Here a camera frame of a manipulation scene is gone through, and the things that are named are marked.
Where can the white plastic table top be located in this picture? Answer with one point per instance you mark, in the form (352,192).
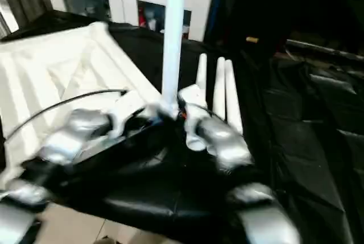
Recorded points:
(57,70)

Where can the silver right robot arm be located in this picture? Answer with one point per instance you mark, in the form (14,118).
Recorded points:
(227,141)

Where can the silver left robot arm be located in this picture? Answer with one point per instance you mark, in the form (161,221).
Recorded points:
(71,136)

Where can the black plastic mat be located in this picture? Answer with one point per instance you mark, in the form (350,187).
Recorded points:
(170,192)

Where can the small white cup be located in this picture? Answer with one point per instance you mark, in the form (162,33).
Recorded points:
(153,23)

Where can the red box in cabinet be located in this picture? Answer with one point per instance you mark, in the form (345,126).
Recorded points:
(141,18)

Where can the dark metal rail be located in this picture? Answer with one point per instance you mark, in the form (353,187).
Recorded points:
(327,49)

